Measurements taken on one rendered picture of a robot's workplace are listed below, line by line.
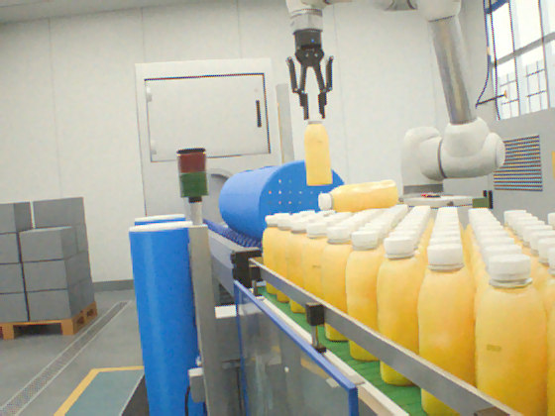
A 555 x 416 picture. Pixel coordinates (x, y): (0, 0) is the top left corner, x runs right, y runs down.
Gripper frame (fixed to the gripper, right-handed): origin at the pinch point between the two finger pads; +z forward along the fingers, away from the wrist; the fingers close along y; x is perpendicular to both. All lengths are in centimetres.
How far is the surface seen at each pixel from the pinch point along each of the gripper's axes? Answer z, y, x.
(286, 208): 27.3, 6.4, -13.5
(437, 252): 30, 17, 96
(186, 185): 20, 38, 33
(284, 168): 15.8, 6.1, -13.3
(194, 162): 15, 36, 33
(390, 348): 41, 21, 91
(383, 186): 23.0, -9.4, 21.1
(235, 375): 68, 28, 9
